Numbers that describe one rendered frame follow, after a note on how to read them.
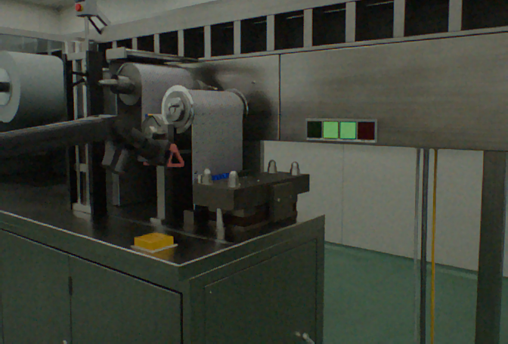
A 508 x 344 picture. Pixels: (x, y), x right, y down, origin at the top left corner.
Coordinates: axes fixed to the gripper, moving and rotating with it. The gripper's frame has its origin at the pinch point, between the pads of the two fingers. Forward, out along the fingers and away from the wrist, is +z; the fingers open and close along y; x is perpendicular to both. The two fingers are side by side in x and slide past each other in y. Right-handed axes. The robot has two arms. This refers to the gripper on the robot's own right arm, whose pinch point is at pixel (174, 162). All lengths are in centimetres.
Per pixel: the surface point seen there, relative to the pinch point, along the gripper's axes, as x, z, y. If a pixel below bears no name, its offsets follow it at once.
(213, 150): 9.9, 13.5, 0.2
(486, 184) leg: 20, 53, 72
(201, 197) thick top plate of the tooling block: -7.3, 7.6, 7.4
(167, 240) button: -22.5, -4.9, 13.1
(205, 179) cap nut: -1.9, 6.8, 7.6
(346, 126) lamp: 27, 30, 36
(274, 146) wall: 112, 250, -160
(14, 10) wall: 241, 111, -554
